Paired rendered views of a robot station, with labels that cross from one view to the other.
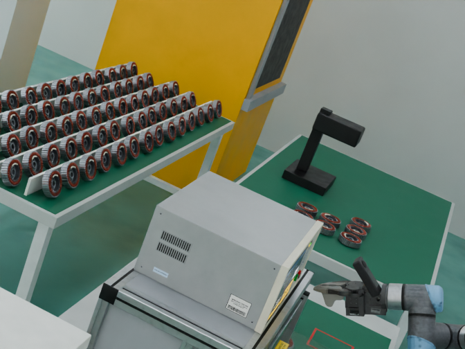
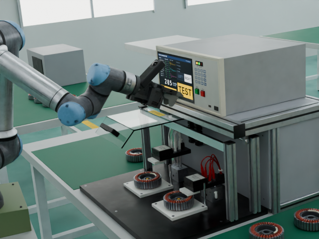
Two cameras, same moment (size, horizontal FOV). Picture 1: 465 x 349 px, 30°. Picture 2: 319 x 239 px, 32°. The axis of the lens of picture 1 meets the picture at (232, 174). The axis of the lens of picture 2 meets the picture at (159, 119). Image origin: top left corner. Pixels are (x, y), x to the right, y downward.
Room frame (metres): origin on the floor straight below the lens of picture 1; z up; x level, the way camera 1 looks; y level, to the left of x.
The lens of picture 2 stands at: (3.75, -1.65, 1.67)
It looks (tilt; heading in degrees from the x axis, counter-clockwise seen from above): 16 degrees down; 140
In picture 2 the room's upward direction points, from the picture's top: 4 degrees counter-clockwise
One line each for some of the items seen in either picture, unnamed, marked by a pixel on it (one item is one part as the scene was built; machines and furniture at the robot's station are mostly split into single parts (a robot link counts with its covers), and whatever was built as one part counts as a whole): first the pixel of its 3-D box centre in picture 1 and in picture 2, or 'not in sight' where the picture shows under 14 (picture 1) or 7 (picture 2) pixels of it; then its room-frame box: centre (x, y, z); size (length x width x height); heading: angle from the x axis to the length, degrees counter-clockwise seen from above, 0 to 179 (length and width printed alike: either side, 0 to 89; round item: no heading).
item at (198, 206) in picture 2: not in sight; (179, 206); (2.35, -0.41, 0.78); 0.15 x 0.15 x 0.01; 78
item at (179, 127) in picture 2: (277, 336); (181, 128); (2.25, -0.29, 1.03); 0.62 x 0.01 x 0.03; 168
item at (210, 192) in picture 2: not in sight; (211, 190); (2.37, -0.27, 0.80); 0.07 x 0.05 x 0.06; 168
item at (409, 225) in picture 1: (326, 260); not in sight; (4.59, -0.67, 0.37); 1.85 x 1.10 x 0.75; 168
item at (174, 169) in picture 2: not in sight; (178, 172); (2.14, -0.22, 0.80); 0.07 x 0.05 x 0.06; 168
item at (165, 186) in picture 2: not in sight; (148, 185); (2.11, -0.36, 0.78); 0.15 x 0.15 x 0.01; 78
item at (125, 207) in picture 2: not in sight; (166, 198); (2.23, -0.37, 0.76); 0.64 x 0.47 x 0.02; 168
